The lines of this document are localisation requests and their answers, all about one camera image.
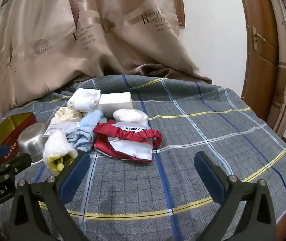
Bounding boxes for grey plaid blanket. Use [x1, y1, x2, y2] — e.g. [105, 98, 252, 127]
[0, 75, 286, 241]

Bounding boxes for white foam block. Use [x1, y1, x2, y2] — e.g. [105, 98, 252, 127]
[99, 92, 133, 114]

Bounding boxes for white fluffy ball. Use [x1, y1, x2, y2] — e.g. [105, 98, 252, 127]
[112, 108, 149, 127]

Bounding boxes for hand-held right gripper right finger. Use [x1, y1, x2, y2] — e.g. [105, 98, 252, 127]
[194, 151, 277, 241]

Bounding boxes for light blue towel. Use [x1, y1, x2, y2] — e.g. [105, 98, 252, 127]
[66, 109, 107, 153]

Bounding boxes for brown wooden door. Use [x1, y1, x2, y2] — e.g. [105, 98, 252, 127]
[235, 0, 280, 125]

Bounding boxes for red and silver eye mask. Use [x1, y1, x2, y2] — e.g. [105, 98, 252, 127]
[93, 120, 163, 162]

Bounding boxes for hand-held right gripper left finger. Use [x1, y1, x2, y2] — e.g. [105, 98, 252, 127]
[9, 152, 91, 241]

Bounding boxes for white socks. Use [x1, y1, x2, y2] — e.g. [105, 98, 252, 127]
[67, 88, 101, 113]

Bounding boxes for brown cardboard box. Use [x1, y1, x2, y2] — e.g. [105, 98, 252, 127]
[0, 0, 212, 118]

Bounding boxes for brown wooden frame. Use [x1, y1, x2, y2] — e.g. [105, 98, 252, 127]
[170, 0, 186, 28]

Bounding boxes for silver metal bowl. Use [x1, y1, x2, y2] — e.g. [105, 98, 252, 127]
[17, 123, 49, 165]

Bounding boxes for white and yellow fluffy cloth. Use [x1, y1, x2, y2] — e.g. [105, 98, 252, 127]
[43, 131, 79, 173]

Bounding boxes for brass door handle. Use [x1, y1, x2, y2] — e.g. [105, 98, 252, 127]
[252, 26, 267, 51]

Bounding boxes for cream ruffled cloth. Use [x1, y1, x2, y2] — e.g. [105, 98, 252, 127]
[51, 107, 83, 125]

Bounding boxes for white printed packet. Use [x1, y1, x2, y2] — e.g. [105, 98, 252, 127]
[44, 121, 81, 138]

